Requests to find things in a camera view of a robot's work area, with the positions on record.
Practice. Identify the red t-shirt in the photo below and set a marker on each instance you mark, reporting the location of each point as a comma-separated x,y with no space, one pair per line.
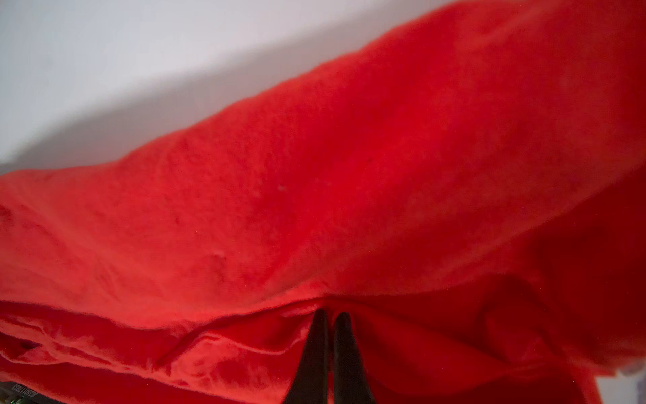
470,187

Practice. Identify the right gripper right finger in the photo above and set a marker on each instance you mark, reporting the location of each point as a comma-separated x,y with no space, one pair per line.
349,379

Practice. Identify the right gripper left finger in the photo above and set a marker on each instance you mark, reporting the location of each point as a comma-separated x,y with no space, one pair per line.
310,383

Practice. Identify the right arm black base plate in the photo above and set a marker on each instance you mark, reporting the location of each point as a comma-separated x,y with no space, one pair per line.
14,393

